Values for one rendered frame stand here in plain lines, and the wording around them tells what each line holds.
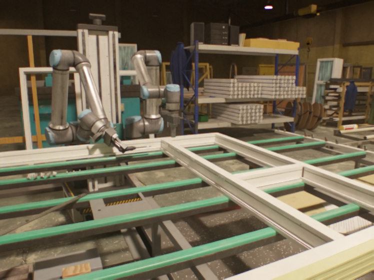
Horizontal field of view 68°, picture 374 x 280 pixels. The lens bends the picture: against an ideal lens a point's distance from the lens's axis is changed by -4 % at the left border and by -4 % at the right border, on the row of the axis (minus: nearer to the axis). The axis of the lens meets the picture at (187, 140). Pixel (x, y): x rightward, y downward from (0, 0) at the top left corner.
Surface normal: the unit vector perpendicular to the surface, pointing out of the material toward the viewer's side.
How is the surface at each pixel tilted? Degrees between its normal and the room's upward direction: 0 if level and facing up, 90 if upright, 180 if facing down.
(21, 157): 90
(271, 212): 90
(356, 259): 90
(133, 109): 90
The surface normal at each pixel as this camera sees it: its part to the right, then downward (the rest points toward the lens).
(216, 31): 0.30, 0.21
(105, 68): 0.54, 0.18
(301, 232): -0.91, 0.09
